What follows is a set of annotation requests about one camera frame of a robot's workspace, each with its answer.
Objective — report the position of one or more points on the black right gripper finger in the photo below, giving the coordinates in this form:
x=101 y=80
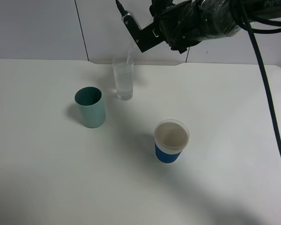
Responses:
x=180 y=47

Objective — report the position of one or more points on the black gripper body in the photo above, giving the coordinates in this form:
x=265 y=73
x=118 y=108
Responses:
x=179 y=23

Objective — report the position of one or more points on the clear green-label water bottle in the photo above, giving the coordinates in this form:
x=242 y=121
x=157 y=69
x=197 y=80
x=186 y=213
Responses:
x=131 y=48

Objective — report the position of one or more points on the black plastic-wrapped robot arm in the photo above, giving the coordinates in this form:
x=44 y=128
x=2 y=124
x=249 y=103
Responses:
x=222 y=18

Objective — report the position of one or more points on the white cup with blue sleeve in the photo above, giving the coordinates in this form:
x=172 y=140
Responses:
x=171 y=138

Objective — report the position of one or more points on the teal green plastic cup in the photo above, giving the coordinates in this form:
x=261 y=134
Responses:
x=91 y=106

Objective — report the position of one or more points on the tall clear glass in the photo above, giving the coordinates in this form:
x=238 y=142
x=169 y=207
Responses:
x=123 y=75

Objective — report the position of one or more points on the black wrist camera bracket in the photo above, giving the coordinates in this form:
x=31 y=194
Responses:
x=145 y=38

